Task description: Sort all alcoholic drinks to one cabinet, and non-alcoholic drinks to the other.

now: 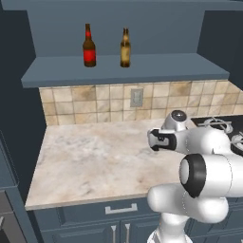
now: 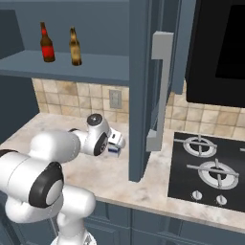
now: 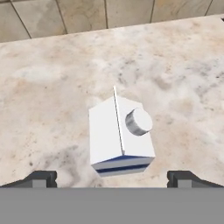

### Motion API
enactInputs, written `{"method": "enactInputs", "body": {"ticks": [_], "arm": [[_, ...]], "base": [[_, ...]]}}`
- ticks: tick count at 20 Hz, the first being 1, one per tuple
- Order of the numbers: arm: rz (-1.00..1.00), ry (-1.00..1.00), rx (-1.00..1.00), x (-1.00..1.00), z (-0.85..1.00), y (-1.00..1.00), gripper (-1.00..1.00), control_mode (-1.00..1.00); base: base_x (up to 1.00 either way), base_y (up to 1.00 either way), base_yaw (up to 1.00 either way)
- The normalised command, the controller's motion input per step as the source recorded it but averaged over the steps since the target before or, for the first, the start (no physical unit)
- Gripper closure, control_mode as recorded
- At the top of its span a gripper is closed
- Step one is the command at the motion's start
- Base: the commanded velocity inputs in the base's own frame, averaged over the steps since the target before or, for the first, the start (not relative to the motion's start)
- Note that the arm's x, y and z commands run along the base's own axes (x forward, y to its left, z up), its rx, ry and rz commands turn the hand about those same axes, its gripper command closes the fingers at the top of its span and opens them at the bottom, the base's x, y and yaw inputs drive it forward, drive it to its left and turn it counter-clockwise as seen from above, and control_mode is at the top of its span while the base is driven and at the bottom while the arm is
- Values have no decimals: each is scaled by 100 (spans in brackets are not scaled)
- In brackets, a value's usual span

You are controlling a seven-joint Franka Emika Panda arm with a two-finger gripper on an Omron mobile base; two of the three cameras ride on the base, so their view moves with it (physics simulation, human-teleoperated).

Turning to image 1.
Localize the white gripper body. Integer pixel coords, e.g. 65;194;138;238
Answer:
146;127;163;153

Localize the blue-grey open cabinet door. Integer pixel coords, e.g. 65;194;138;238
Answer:
196;9;243;91

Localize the blue-grey tall cabinet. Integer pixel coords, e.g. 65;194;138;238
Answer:
0;0;48;243

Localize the black hob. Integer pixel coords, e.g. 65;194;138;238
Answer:
190;115;243;158

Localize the blue-grey cupboard door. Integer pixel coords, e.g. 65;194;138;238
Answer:
120;214;166;243
50;220;121;243

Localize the brown bottle with yellow label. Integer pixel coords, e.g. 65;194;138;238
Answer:
120;28;132;68

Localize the blue-grey drawer front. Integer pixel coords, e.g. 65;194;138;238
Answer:
57;196;160;226

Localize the brown bottle with red label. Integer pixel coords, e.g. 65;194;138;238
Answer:
82;23;97;68

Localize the blue-grey cupboard front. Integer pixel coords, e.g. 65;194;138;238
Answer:
186;196;243;243

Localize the grey oven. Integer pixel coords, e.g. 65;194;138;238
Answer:
0;189;28;243

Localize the grey wall outlet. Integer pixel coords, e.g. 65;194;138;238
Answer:
129;87;144;108

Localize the blue-grey open wall cabinet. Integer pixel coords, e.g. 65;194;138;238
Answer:
21;0;243;89

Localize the silver drawer handle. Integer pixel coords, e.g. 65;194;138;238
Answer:
104;202;139;215

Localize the silver cupboard door handle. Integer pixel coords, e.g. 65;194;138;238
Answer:
123;222;131;243
110;224;118;243

